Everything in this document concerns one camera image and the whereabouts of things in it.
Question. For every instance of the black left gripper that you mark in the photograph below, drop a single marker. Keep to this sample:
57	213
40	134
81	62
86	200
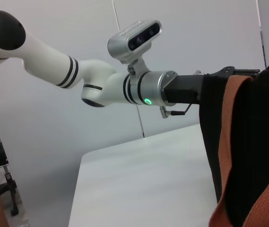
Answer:
184	89

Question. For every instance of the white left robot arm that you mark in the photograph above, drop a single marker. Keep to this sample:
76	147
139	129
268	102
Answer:
46	61

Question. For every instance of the silver connector plug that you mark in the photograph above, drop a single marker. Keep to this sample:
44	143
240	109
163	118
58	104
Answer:
198	72

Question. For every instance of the black metal stand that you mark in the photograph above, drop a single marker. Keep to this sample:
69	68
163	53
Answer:
12	189

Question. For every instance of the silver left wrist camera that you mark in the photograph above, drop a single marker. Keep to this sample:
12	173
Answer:
124	42

